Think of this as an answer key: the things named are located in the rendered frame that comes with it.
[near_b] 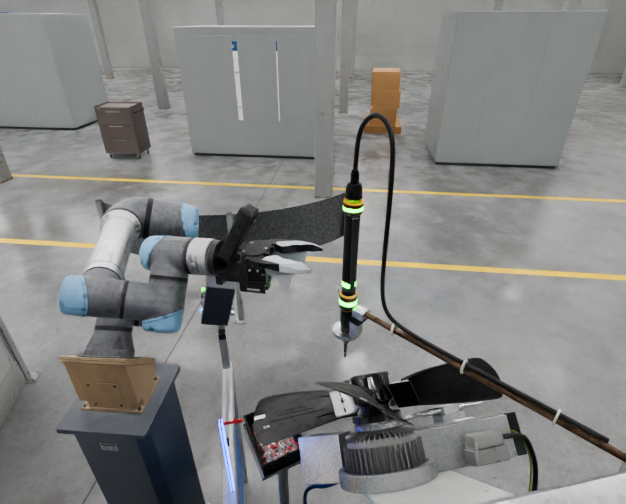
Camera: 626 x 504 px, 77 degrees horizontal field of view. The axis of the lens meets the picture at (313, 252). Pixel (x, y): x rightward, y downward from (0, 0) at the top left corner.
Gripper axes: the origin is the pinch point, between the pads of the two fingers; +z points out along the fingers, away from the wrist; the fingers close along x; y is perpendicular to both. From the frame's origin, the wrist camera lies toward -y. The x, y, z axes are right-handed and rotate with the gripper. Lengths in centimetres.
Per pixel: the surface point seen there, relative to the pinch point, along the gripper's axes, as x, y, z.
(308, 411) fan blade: -16, 57, -7
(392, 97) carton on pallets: -835, 25, -37
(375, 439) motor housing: -12, 58, 12
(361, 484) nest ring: -3, 65, 10
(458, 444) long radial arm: -22, 67, 35
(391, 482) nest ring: -3, 62, 17
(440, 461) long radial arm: -17, 69, 30
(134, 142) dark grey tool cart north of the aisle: -543, 72, -456
